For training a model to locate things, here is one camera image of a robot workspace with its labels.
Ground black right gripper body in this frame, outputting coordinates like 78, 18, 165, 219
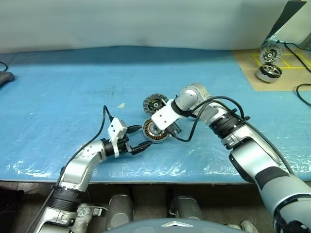
167, 122, 182, 139

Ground dark grey leaning panel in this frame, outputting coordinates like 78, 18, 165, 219
262, 0, 308, 48

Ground grey robot torso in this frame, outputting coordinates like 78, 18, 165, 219
102, 217, 209, 233

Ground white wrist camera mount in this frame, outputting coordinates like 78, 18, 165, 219
107, 117, 127, 158
151, 99, 185, 132

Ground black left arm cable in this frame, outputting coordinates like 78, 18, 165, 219
24, 104, 115, 233

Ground white crumpled cloth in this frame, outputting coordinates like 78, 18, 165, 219
72, 203, 94, 233

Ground silver finned motor cover lid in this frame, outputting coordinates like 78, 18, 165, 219
259, 47, 282, 64
142, 93, 170, 115

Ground silver motor base spoked rotor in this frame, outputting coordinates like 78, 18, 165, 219
256, 62, 283, 83

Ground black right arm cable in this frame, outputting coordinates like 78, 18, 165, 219
173, 96, 251, 143

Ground brown cardboard mat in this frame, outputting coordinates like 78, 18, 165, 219
230, 47, 311, 92

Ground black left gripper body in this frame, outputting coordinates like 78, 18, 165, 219
116, 135, 134, 156

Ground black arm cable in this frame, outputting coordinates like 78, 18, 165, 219
173, 96, 251, 143
24, 104, 115, 233

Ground white shoe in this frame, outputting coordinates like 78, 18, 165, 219
240, 220, 258, 233

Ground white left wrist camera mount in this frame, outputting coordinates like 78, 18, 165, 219
107, 117, 127, 158

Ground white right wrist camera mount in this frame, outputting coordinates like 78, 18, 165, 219
151, 99, 185, 132

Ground dark grey power strip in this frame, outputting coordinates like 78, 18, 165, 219
0, 71, 15, 86

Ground silver motor housing copper windings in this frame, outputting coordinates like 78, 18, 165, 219
142, 118, 172, 144

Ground grey rounded shape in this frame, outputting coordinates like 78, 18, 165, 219
171, 194, 204, 220
106, 193, 134, 230

